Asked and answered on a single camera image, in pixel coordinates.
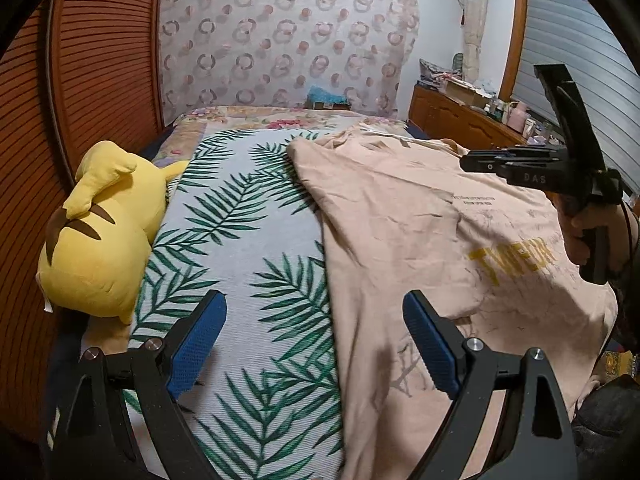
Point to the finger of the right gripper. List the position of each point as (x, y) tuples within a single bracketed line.
[(492, 164)]

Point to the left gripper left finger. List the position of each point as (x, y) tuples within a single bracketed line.
[(93, 437)]

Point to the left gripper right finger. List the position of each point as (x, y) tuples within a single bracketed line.
[(533, 439)]

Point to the person's right hand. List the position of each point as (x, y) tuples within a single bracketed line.
[(621, 222)]

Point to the pink bottle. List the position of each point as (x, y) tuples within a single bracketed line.
[(517, 116)]

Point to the purple small container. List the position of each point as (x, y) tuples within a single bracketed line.
[(537, 139)]

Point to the wooden sideboard cabinet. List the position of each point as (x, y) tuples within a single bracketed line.
[(440, 117)]

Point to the cardboard box on sideboard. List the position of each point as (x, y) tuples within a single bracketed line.
[(465, 94)]

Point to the grey window roller blind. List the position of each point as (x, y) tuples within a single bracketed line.
[(572, 33)]

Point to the yellow Pikachu plush toy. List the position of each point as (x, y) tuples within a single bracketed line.
[(98, 243)]

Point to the cream lace side curtain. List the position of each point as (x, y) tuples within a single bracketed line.
[(475, 12)]

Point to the palm leaf print blanket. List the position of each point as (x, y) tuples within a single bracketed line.
[(267, 403)]

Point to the floral bed quilt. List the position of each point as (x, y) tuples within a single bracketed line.
[(188, 129)]

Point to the wooden louvered wardrobe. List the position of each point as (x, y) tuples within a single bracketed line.
[(73, 72)]

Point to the circle patterned wall curtain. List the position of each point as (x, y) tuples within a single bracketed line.
[(274, 52)]

